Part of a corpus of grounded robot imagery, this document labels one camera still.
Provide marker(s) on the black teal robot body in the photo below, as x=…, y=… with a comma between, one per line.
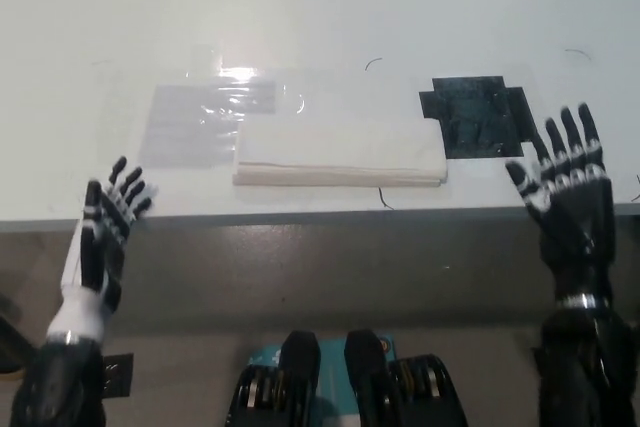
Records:
x=345, y=387

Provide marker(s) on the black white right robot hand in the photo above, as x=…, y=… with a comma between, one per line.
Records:
x=575, y=217

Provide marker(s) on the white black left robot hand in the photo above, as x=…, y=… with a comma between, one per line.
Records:
x=95, y=257

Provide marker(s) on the black table leg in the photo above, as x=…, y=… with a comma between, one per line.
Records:
x=15, y=332

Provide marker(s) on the white napkin stack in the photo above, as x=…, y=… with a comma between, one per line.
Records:
x=340, y=149

